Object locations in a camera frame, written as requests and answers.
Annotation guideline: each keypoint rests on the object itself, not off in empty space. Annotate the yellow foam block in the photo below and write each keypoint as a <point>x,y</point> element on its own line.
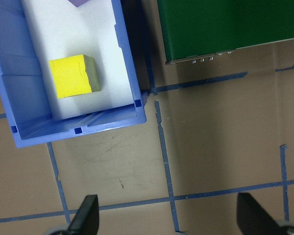
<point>68,76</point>

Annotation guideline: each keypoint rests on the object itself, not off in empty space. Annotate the purple foam block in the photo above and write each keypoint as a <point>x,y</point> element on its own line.
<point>78,2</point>

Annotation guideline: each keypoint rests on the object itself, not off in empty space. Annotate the blue plastic storage bin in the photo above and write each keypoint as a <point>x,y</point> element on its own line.
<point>14,61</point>

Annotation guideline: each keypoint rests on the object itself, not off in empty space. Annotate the green conveyor belt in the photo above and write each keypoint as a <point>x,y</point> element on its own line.
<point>223,24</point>

